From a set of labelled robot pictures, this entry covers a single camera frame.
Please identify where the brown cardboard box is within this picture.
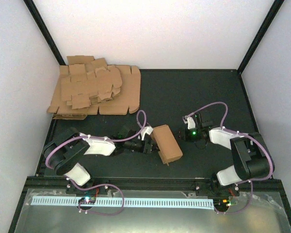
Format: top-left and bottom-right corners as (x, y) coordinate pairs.
(152, 125), (183, 165)

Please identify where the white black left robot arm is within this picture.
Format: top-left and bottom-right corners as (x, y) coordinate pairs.
(42, 126), (158, 194)

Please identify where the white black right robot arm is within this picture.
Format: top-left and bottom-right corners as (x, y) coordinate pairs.
(182, 114), (275, 196)

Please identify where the stack of flat cardboard blanks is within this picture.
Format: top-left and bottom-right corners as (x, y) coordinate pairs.
(47, 55), (141, 120)

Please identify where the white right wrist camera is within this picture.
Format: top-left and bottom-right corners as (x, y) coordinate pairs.
(182, 116), (196, 130)

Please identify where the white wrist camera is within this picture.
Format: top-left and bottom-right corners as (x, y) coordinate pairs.
(182, 116), (196, 130)
(138, 126), (153, 141)

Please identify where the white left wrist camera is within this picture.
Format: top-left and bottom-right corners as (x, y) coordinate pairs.
(138, 126), (153, 141)

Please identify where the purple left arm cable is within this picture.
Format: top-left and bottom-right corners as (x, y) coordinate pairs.
(45, 110), (147, 216)

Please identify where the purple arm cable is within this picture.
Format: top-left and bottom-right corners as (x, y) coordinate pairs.
(45, 110), (147, 216)
(184, 101), (275, 216)

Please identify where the white slotted cable duct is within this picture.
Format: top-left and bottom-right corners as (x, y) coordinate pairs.
(31, 196), (214, 210)

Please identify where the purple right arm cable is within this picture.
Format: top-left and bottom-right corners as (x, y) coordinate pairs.
(184, 101), (275, 216)

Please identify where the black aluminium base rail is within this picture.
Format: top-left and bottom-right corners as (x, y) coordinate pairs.
(26, 176), (282, 195)

